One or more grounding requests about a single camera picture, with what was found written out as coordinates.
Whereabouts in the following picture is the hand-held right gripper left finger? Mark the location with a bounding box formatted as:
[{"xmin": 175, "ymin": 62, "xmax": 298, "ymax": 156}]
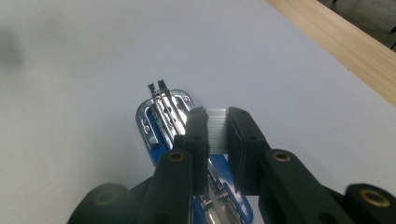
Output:
[{"xmin": 172, "ymin": 105, "xmax": 210, "ymax": 196}]

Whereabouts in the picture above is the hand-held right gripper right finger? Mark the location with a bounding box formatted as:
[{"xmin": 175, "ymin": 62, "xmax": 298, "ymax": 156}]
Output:
[{"xmin": 226, "ymin": 106, "xmax": 272, "ymax": 196}]

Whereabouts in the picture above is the grey block of staples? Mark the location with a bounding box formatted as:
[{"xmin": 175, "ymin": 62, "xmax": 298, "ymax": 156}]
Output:
[{"xmin": 206, "ymin": 107, "xmax": 228, "ymax": 155}]

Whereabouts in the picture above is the blue stapler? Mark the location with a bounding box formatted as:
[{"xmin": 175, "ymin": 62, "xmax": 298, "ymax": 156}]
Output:
[{"xmin": 134, "ymin": 79, "xmax": 254, "ymax": 224}]

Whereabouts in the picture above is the wooden table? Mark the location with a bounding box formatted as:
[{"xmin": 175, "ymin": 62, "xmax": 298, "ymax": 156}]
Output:
[{"xmin": 265, "ymin": 0, "xmax": 396, "ymax": 108}]

